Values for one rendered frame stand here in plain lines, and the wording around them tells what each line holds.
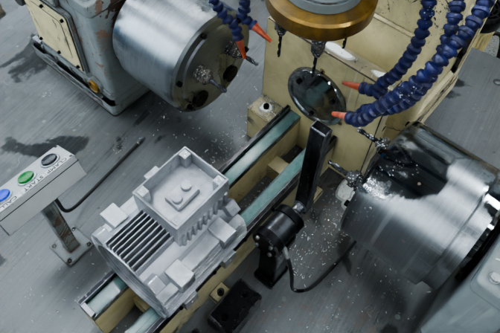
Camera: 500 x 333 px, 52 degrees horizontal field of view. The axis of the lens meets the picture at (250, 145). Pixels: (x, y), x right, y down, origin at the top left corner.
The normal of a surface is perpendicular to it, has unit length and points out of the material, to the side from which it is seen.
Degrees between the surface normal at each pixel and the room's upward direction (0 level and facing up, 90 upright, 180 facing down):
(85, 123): 0
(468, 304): 90
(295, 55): 90
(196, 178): 0
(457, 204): 20
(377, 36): 90
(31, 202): 67
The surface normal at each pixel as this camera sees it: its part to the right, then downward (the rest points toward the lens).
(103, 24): 0.76, 0.55
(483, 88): 0.03, -0.57
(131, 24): -0.45, 0.06
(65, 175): 0.71, 0.28
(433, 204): -0.28, -0.21
